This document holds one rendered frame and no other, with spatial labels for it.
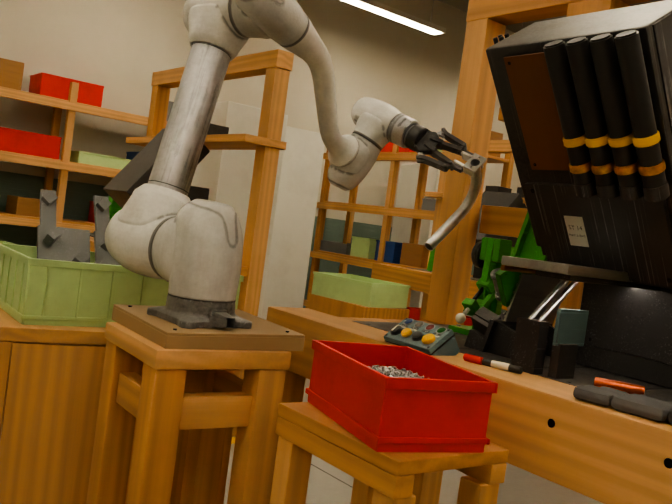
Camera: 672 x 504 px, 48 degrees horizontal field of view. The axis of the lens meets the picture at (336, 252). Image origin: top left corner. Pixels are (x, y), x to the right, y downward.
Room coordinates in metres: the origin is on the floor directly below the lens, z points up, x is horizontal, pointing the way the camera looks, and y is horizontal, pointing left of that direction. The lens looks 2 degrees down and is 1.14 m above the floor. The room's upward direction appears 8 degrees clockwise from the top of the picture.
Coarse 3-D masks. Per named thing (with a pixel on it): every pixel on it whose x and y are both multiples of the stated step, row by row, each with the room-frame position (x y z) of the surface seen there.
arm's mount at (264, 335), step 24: (120, 312) 1.76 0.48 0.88; (144, 312) 1.74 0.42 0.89; (240, 312) 1.94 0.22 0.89; (144, 336) 1.62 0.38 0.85; (168, 336) 1.53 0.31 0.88; (192, 336) 1.56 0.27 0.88; (216, 336) 1.59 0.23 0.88; (240, 336) 1.62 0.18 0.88; (264, 336) 1.66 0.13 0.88; (288, 336) 1.69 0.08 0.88
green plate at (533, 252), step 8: (528, 216) 1.70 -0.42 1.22; (528, 224) 1.70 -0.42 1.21; (520, 232) 1.71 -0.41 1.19; (528, 232) 1.71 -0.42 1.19; (520, 240) 1.71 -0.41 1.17; (528, 240) 1.71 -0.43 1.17; (520, 248) 1.72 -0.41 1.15; (528, 248) 1.70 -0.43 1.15; (536, 248) 1.69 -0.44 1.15; (512, 256) 1.72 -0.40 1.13; (520, 256) 1.72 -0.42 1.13; (528, 256) 1.70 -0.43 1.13; (536, 256) 1.69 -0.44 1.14; (544, 256) 1.67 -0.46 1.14; (520, 272) 1.75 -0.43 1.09
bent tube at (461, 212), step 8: (472, 160) 2.10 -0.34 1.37; (480, 160) 2.09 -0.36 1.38; (472, 168) 2.08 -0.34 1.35; (480, 168) 2.10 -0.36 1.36; (480, 176) 2.12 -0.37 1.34; (472, 184) 2.15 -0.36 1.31; (480, 184) 2.15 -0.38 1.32; (472, 192) 2.16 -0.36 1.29; (464, 200) 2.18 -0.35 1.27; (472, 200) 2.17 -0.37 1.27; (464, 208) 2.17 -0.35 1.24; (456, 216) 2.15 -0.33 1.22; (464, 216) 2.17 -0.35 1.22; (448, 224) 2.14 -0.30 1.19; (456, 224) 2.15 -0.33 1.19; (440, 232) 2.12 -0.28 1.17; (448, 232) 2.14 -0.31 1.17; (432, 240) 2.11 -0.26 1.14; (440, 240) 2.12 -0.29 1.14; (432, 248) 2.11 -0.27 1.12
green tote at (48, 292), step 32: (0, 256) 2.18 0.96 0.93; (32, 256) 2.29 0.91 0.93; (0, 288) 2.13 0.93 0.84; (32, 288) 1.91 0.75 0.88; (64, 288) 1.96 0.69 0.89; (96, 288) 2.01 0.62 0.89; (128, 288) 2.06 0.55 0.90; (160, 288) 2.11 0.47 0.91; (32, 320) 1.92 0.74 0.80; (64, 320) 1.96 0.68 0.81; (96, 320) 2.01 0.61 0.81
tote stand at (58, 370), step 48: (0, 336) 1.84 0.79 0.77; (48, 336) 1.89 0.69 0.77; (96, 336) 1.95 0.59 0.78; (0, 384) 1.85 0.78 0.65; (48, 384) 1.90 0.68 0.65; (96, 384) 1.96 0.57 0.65; (0, 432) 1.86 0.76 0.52; (48, 432) 1.91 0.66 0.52; (0, 480) 1.86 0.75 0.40; (48, 480) 1.92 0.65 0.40
